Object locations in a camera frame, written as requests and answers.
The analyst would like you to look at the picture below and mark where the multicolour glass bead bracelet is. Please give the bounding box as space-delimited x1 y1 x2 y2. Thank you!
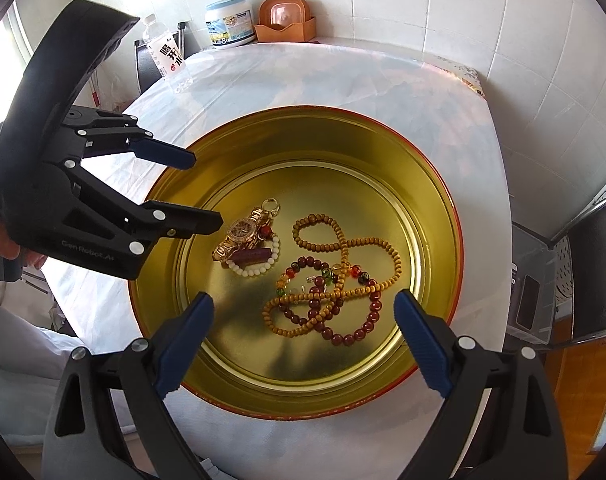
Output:
274 255 371 301

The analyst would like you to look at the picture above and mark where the white bead bracelet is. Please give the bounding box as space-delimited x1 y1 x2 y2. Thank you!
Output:
226 237 281 277

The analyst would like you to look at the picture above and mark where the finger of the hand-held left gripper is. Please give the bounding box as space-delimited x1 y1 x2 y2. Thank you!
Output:
65 157 225 261
58 105 198 171

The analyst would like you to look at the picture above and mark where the purple plastic tube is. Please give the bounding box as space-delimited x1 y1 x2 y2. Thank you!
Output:
235 246 271 265

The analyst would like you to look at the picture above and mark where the orange plate holder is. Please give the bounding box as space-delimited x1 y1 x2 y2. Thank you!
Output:
253 16 317 44

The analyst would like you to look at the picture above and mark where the dark red bead bracelet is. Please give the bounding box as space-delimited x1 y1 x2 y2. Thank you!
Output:
275 287 382 343

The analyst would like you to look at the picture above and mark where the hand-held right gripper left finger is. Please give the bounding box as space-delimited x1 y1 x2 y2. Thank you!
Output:
42 291 215 480

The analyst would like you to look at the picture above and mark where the clear plastic storage box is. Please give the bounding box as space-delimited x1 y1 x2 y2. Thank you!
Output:
506 222 559 346

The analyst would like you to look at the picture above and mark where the person's light grey clothing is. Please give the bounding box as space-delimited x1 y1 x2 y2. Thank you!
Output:
0 300 134 456

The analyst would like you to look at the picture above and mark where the orange plastic plate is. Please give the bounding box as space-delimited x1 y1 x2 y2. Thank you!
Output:
259 0 311 28

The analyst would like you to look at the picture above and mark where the white jar with blue lid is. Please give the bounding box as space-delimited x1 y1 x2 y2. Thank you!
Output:
205 0 256 48

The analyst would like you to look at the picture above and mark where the gold wristwatch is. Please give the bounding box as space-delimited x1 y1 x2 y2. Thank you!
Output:
212 199 283 263

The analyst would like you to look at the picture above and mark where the red round tin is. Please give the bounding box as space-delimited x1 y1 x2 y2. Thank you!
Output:
129 106 463 418

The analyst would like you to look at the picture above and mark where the window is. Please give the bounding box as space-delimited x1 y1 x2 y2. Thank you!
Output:
0 2 34 133

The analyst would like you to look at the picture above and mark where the black chair with round logo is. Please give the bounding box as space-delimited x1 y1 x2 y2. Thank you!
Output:
548 195 606 333

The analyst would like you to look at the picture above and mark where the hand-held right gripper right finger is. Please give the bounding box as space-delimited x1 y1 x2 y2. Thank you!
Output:
393 289 569 480

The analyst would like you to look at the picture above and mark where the clear plastic water bottle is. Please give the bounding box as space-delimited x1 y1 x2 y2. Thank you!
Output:
142 14 194 95

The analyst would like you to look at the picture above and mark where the colourful patterned under cloth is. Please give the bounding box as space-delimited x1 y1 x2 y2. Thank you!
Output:
433 57 484 98

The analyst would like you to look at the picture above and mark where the wooden bead necklace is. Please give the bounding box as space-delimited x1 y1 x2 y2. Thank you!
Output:
263 213 401 338

